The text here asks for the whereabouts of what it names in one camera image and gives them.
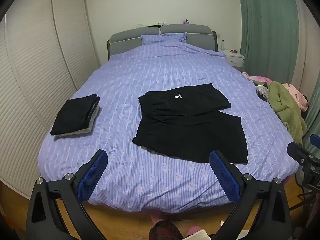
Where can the pink slipper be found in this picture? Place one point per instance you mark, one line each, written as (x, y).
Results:
(193, 230)
(157, 220)

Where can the black pants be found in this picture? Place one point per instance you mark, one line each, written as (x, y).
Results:
(187, 135)

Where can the stack of folded clothes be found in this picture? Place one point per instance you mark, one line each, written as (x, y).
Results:
(72, 116)

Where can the green garment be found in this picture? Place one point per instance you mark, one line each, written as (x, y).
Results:
(285, 105)

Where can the white nightstand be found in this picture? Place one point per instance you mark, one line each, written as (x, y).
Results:
(233, 58)

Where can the green curtain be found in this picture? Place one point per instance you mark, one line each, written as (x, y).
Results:
(267, 30)

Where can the flat black object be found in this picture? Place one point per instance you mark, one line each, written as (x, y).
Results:
(153, 26)

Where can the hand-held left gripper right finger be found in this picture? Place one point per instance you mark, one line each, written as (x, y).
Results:
(223, 178)

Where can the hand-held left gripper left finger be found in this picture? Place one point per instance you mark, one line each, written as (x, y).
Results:
(92, 178)

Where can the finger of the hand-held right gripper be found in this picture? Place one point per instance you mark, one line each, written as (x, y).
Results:
(295, 151)
(315, 140)

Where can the pink patterned garment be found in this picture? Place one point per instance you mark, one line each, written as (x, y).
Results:
(297, 96)

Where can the purple striped pillow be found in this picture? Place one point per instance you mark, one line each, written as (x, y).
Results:
(162, 38)

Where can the white paper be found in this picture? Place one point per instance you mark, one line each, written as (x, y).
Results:
(200, 236)

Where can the person's plaid trouser leg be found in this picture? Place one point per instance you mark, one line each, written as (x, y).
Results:
(165, 232)

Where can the grey patterned cloth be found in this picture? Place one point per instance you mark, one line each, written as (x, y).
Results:
(262, 92)

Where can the purple striped bedspread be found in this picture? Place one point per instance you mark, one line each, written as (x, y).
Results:
(120, 80)

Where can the white slatted wardrobe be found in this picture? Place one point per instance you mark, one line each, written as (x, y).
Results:
(37, 62)

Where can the pink cloth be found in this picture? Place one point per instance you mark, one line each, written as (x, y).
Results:
(257, 78)

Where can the grey bed headboard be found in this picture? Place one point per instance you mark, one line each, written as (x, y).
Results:
(125, 38)

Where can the pink toy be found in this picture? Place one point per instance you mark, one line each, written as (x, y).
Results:
(185, 21)

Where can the clear plastic bottle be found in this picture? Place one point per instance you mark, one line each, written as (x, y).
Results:
(222, 45)

